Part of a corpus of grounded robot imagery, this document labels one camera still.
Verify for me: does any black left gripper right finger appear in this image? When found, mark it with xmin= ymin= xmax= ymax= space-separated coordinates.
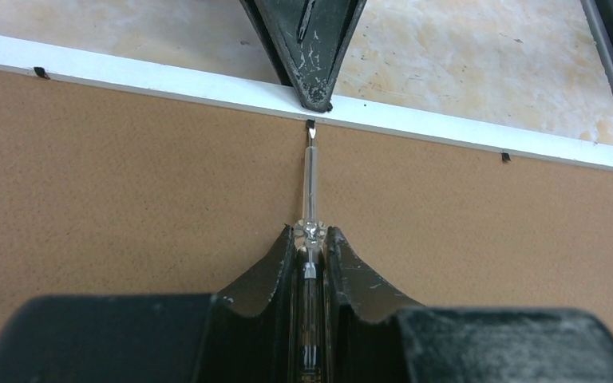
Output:
xmin=325 ymin=227 xmax=613 ymax=382

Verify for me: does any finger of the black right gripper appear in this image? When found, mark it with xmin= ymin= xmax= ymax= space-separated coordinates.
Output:
xmin=241 ymin=0 xmax=366 ymax=113

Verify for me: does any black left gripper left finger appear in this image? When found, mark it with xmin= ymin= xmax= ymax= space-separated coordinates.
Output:
xmin=0 ymin=227 xmax=295 ymax=382

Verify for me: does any silver screwdriver tool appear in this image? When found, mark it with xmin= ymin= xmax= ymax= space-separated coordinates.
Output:
xmin=291 ymin=120 xmax=327 ymax=382

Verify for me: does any brown frame backing board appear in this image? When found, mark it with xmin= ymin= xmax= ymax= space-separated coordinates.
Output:
xmin=0 ymin=72 xmax=613 ymax=333

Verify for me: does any white picture frame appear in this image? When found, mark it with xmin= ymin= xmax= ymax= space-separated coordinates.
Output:
xmin=0 ymin=35 xmax=613 ymax=172

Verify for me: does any aluminium front rail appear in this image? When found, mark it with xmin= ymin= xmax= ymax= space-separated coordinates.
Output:
xmin=581 ymin=0 xmax=613 ymax=96

